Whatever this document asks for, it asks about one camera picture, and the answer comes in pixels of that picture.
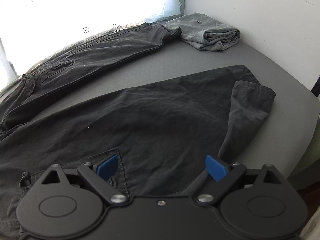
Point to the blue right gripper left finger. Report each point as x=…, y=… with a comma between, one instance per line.
x=107, y=168

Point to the translucent printed storage bag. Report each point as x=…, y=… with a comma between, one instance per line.
x=32, y=30

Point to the black cargo pants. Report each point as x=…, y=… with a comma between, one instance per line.
x=160, y=132

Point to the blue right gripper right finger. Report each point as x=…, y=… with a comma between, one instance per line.
x=216, y=168

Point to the folded grey t-shirt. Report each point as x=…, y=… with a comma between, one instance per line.
x=204, y=33

